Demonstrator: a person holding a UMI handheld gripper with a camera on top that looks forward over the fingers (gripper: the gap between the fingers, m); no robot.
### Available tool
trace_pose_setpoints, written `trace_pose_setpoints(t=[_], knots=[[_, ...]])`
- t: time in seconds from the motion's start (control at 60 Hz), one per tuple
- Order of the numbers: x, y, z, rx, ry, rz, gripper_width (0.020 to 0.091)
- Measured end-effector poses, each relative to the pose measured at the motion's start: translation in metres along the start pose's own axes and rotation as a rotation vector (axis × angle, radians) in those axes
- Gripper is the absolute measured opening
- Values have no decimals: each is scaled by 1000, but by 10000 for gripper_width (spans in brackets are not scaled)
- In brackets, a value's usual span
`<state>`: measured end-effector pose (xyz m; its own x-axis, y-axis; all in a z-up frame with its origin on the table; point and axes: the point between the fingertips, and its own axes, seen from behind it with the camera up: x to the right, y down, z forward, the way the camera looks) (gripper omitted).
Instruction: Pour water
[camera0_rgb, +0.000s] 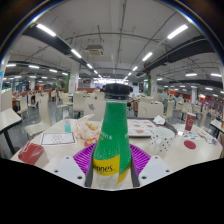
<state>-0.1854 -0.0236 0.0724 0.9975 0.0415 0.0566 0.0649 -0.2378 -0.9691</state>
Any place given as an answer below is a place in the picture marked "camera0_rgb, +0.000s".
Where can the green drink bottle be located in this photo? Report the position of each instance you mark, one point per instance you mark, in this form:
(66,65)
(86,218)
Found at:
(113,140)

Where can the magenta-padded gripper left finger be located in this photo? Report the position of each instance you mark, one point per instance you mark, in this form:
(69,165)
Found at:
(71,170)

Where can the beige cafeteria table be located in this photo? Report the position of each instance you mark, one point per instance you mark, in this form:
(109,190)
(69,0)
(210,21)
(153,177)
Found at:
(8,118)
(218,124)

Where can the red paper cup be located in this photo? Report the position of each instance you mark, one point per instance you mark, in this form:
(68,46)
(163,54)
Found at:
(190,121)

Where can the clear plastic wrapper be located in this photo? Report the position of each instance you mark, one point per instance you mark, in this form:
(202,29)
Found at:
(210,139)

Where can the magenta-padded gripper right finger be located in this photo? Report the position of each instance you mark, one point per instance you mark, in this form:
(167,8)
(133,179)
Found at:
(153,168)

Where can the small clear sanitizer bottle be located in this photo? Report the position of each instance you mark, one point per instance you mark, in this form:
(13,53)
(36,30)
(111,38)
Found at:
(67,126)

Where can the flat round red coaster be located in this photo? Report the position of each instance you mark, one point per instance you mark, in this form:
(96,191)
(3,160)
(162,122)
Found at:
(190,144)

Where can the white card with red border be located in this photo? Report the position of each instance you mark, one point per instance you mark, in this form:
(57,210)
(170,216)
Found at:
(57,138)

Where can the clear bag of snacks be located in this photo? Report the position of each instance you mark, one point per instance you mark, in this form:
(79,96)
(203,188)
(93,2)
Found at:
(86,128)

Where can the ceiling air conditioner unit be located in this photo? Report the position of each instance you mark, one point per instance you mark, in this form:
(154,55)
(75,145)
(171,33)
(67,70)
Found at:
(94,50)

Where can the beige cafeteria chairs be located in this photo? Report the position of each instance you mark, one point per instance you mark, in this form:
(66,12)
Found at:
(43,113)

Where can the colourful printed flyer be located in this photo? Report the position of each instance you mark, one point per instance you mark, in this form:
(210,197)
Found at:
(190,135)

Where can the red flat packet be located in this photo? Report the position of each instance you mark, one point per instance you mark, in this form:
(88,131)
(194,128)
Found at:
(30,153)

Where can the white polka dot mug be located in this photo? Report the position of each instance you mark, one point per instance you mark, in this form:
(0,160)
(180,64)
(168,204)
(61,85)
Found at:
(161,140)

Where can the ceiling strip lights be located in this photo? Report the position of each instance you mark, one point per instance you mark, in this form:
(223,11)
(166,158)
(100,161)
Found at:
(46,30)

